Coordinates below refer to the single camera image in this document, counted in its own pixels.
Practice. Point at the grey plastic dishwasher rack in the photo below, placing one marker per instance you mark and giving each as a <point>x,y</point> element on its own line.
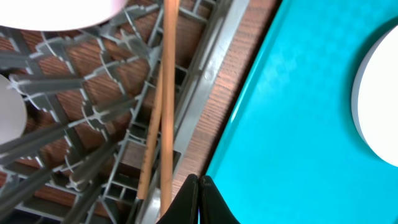
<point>91,92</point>

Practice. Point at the large white round plate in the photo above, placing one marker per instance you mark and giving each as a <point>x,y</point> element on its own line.
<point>374,97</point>

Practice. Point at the teal plastic serving tray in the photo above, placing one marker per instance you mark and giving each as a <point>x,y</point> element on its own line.
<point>290,152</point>

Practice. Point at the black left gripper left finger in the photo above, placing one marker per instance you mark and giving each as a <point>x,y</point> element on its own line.
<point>184,208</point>

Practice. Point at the wooden chopstick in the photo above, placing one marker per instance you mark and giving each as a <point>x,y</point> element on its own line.
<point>146,170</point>
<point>168,102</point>

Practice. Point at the white small cup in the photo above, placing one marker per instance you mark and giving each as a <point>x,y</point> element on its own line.
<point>13,112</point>

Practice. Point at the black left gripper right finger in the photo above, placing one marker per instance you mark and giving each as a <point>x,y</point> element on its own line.
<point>212,207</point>

